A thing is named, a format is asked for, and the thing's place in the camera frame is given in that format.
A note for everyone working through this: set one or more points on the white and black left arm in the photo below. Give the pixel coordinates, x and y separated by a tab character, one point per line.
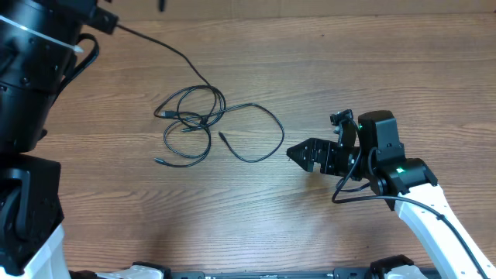
40	43

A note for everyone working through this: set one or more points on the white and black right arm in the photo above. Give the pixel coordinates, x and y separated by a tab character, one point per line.
369	148

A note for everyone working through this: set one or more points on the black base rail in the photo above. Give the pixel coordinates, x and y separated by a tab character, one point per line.
140	269

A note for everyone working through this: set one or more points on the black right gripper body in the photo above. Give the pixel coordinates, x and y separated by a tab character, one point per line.
336	160

